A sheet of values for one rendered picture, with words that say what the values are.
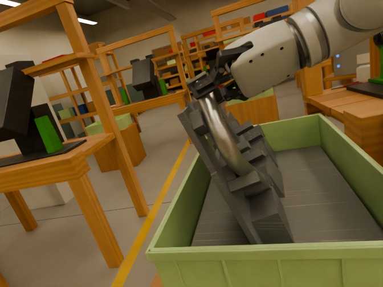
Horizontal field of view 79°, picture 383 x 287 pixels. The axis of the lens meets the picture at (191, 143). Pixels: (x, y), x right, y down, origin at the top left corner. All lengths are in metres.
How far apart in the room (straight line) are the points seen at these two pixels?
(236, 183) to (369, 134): 0.72
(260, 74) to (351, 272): 0.31
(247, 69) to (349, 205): 0.40
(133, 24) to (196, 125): 11.77
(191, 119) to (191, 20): 11.06
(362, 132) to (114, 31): 11.92
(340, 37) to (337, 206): 0.38
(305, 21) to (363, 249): 0.31
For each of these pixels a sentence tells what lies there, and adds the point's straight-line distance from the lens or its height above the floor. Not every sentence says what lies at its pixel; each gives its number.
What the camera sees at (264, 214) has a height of 0.92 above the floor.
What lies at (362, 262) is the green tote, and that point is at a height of 0.93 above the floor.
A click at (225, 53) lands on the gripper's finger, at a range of 0.37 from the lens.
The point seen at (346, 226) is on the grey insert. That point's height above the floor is 0.85.
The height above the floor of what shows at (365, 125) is 0.87.
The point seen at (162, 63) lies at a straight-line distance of 11.60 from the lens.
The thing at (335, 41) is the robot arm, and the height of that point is 1.20.
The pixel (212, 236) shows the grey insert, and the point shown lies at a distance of 0.59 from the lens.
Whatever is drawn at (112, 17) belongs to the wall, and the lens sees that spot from 12.53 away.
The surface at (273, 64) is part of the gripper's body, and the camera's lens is 0.39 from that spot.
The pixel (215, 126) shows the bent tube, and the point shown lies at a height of 1.13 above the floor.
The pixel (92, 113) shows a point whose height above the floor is 0.82.
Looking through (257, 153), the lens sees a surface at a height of 0.96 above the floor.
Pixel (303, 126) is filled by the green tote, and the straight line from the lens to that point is 0.93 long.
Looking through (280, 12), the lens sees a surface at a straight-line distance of 8.33.
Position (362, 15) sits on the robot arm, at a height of 1.23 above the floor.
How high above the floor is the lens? 1.22
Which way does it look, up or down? 17 degrees down
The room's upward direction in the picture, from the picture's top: 16 degrees counter-clockwise
